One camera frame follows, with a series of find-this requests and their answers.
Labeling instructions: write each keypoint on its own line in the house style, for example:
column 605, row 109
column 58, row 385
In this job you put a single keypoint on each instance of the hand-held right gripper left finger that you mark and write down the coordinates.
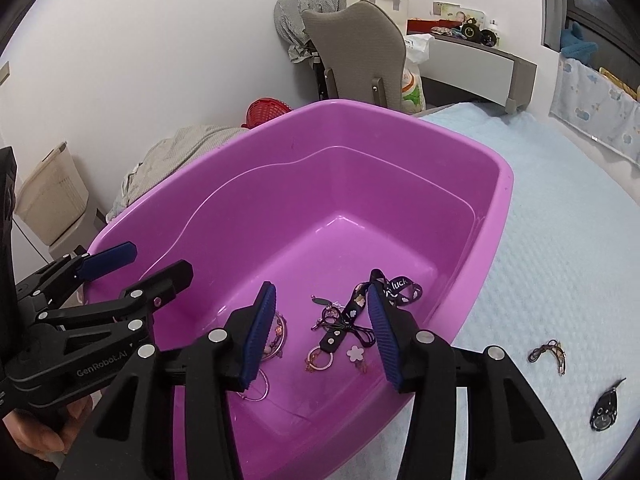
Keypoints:
column 260, row 332

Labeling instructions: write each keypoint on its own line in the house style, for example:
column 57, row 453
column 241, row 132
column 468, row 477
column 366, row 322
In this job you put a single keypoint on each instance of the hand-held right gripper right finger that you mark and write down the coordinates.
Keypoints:
column 384, row 340

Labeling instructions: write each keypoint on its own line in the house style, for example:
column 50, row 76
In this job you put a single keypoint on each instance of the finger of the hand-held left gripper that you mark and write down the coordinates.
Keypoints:
column 107, row 258
column 150, row 290

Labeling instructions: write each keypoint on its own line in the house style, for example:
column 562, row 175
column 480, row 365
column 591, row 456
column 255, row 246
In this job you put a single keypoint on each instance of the large silver bangle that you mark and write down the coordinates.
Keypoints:
column 265, row 390

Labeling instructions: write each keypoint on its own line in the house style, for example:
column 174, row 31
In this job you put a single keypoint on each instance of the purple plastic tub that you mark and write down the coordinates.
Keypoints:
column 325, row 185

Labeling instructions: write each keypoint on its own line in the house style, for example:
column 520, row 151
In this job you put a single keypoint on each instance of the person's left hand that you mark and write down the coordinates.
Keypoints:
column 45, row 435

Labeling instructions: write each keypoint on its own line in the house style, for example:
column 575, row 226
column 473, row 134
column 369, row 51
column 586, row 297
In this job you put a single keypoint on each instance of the beige laundry basket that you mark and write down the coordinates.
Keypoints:
column 50, row 195

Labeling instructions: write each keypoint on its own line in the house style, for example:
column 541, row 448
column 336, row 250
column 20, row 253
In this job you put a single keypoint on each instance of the red plastic basket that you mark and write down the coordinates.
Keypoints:
column 265, row 112

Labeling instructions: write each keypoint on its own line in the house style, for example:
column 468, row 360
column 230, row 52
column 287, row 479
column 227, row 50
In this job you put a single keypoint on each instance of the black wristwatch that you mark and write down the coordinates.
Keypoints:
column 604, row 410

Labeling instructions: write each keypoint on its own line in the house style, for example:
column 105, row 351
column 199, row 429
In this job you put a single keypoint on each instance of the white green plastic bag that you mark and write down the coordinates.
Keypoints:
column 412, row 85

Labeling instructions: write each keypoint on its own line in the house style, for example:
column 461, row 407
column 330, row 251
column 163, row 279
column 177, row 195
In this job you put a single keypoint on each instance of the grey desk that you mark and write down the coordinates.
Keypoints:
column 475, row 67

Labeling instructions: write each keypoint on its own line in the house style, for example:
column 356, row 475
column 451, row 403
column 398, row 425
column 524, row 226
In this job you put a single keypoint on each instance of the grey chair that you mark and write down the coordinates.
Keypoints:
column 360, row 45

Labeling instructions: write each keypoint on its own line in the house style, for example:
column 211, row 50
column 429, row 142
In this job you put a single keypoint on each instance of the grey striped garment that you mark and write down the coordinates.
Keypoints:
column 290, row 15

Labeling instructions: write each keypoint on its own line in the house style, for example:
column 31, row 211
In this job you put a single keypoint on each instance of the blue cloud print blanket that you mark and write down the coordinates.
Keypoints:
column 600, row 110

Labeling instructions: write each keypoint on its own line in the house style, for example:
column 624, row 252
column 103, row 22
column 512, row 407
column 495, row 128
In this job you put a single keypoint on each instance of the red box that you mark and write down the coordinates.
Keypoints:
column 422, row 26

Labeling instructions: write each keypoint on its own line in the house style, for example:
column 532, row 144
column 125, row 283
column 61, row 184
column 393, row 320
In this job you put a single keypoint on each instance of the black round toy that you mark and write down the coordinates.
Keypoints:
column 470, row 32

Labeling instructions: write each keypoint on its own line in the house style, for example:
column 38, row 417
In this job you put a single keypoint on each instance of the small white bottle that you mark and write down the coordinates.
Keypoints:
column 494, row 27

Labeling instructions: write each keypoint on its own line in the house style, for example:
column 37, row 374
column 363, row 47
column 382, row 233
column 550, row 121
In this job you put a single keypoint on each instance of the white tote bag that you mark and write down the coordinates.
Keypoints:
column 395, row 5

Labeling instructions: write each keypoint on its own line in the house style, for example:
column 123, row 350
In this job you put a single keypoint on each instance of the green white picture card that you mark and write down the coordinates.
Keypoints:
column 450, row 10

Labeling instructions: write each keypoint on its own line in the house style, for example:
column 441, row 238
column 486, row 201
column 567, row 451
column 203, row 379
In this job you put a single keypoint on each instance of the yellow flat object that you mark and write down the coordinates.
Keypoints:
column 617, row 82

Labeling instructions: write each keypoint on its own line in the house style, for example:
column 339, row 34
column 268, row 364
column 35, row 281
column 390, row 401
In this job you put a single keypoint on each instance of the blue plush toy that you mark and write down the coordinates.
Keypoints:
column 575, row 42

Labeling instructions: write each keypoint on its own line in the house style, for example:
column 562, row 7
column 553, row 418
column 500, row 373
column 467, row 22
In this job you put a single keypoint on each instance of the window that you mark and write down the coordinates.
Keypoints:
column 600, row 10

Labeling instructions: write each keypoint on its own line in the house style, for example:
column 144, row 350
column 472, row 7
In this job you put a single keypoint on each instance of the wall switch plate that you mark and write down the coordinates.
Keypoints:
column 4, row 74

